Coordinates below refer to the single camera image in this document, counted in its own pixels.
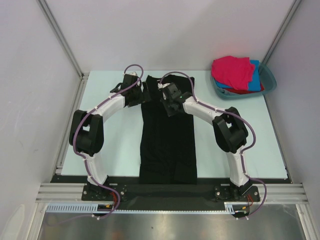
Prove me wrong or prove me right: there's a teal plastic basket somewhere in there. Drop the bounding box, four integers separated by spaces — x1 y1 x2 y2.
211 63 277 100

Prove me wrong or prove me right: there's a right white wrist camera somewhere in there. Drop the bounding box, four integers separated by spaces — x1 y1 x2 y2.
157 83 170 100

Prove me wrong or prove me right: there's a right white cable duct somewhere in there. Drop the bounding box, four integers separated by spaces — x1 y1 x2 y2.
224 202 250 215

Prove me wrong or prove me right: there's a left white cable duct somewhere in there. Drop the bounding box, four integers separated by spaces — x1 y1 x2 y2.
46 203 114 214

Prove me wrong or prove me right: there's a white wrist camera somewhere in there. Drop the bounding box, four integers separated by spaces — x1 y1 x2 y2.
129 71 138 77
157 83 170 100

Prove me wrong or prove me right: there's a right aluminium frame post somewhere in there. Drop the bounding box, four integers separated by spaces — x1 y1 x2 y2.
262 0 304 65

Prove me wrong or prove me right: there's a black t shirt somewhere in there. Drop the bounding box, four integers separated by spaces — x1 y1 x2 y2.
139 76 198 185

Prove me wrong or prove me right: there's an aluminium frame post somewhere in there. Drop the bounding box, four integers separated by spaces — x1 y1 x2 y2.
262 0 304 65
36 0 84 79

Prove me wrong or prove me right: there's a left aluminium frame post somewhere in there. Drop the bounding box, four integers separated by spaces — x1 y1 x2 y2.
36 0 84 79

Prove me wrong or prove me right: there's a pink t shirt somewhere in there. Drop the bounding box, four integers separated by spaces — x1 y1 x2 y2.
211 56 256 90

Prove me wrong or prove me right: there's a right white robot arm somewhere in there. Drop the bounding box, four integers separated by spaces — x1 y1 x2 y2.
158 82 252 201

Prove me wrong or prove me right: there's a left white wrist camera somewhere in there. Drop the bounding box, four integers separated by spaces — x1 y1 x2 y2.
129 71 138 77

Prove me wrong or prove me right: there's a blue t shirt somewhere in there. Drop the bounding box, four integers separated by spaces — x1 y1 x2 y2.
215 60 264 95

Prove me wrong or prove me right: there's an aluminium front rail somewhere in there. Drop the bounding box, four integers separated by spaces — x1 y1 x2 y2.
36 183 309 205

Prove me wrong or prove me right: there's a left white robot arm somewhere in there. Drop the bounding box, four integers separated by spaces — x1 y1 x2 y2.
69 72 144 201

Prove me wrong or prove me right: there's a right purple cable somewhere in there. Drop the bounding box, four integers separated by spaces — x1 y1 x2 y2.
158 71 269 221

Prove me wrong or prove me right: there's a white cable duct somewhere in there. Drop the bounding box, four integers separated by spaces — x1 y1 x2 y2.
46 203 114 214
224 202 250 215

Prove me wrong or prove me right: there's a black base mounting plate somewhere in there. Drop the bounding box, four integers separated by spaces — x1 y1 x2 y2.
49 174 262 211

